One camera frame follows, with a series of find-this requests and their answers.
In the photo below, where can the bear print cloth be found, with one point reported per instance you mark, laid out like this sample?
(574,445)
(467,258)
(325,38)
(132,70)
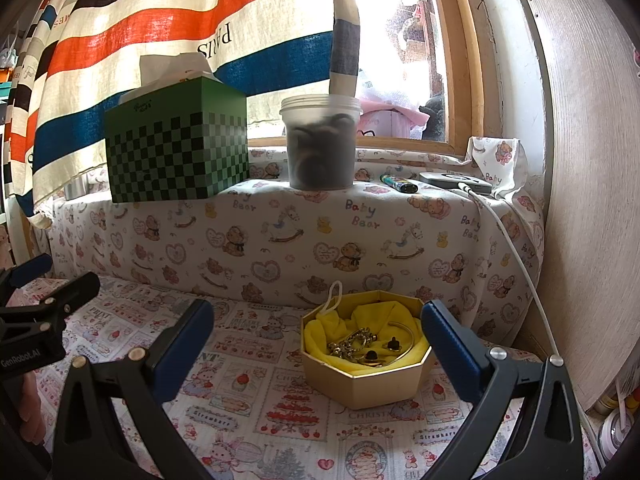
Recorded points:
(300,230)

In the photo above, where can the clear plastic jar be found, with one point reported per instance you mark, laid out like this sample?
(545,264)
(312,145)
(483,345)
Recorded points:
(320,150)

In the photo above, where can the octagonal cardboard jewelry box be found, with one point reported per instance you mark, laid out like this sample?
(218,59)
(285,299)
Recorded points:
(370,385)

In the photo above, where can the strawberry print cloth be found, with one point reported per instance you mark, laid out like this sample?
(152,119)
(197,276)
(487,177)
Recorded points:
(280,420)

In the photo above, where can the black gold earring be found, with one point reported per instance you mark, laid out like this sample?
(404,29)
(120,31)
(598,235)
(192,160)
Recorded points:
(392,345)

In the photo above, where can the lighter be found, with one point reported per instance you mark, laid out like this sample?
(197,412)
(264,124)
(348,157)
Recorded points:
(400,183)

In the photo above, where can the yellow cloth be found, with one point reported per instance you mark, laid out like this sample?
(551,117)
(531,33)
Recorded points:
(325,332)

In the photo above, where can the white tissue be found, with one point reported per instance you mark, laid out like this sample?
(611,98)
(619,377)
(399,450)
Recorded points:
(170,67)

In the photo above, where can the striped curtain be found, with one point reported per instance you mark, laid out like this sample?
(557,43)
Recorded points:
(150,20)

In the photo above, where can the grey metal object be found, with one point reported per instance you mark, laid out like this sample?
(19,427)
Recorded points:
(80,187)

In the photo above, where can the light wood panel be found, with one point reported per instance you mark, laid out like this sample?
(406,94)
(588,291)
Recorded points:
(590,185)

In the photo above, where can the white tape roll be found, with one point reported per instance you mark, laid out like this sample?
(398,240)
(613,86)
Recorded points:
(607,435)

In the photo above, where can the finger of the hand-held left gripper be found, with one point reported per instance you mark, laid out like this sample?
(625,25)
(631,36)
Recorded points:
(75,290)
(31,266)

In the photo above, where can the green checkered tissue box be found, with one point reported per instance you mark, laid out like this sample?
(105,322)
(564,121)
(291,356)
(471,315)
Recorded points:
(175,150)

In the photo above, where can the thin gold bangle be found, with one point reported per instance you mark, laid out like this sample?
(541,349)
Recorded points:
(405,323)

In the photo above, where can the person's left hand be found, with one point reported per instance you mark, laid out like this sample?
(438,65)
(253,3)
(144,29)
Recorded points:
(32,407)

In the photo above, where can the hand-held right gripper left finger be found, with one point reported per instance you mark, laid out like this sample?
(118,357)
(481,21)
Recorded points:
(187,340)

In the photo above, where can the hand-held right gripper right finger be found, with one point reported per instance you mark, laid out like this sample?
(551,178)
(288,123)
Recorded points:
(445,345)

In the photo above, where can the wooden window frame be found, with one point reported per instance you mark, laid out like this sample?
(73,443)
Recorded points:
(467,60)

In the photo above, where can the grey power bank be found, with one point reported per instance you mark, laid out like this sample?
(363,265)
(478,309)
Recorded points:
(450,180)

